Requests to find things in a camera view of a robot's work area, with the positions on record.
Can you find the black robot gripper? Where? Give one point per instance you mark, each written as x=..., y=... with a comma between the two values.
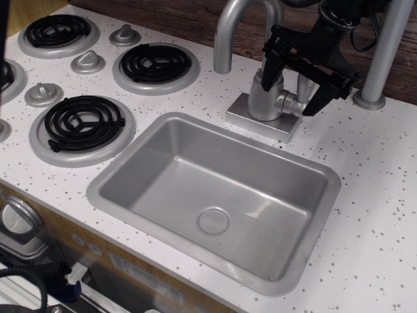
x=316, y=55

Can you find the silver faucet lever handle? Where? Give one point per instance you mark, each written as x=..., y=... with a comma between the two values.
x=295, y=104

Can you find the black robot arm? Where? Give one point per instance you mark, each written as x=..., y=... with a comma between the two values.
x=348, y=15

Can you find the silver vertical support pole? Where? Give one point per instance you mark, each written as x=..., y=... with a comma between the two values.
x=370, y=97

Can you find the silver toy faucet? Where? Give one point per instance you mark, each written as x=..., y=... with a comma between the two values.
x=258, y=111

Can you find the grey toy sink basin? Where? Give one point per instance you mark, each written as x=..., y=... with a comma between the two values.
x=248, y=210

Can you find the black coil burner middle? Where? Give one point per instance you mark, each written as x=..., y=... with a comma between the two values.
x=155, y=69

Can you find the black coil burner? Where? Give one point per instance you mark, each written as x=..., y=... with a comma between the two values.
x=155, y=69
x=82, y=131
x=58, y=36

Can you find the silver stove knob back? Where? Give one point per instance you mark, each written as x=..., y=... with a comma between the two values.
x=124, y=37

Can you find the silver stove knob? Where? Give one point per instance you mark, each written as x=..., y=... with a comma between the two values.
x=124, y=37
x=88, y=63
x=43, y=95

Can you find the silver stove knob middle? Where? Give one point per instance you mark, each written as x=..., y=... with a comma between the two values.
x=88, y=63

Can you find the black coil burner front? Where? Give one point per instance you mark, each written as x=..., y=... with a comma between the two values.
x=82, y=131

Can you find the black coil burner back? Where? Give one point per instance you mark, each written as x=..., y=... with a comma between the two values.
x=58, y=36

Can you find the silver stove knob front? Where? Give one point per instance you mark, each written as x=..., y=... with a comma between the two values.
x=43, y=95

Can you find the black coil burner left edge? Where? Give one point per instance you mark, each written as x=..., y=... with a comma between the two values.
x=13, y=80

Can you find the silver stove knob left edge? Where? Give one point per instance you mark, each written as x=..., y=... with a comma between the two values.
x=5, y=130

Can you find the silver oven dial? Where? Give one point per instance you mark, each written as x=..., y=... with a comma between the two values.
x=19, y=220

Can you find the silver oven door handle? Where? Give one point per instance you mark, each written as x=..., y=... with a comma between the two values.
x=32, y=252

